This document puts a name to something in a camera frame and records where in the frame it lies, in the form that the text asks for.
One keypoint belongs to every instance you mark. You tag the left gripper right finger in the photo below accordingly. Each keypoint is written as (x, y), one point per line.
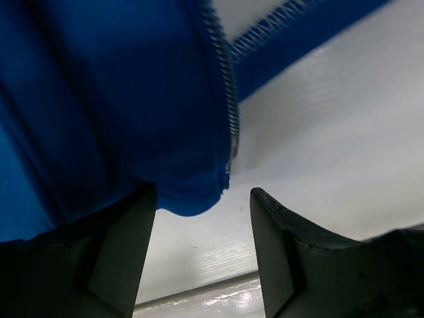
(308, 271)

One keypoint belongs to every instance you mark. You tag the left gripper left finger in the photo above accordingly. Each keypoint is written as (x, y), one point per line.
(88, 268)

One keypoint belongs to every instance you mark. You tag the blue zip jacket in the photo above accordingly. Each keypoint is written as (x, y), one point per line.
(98, 97)

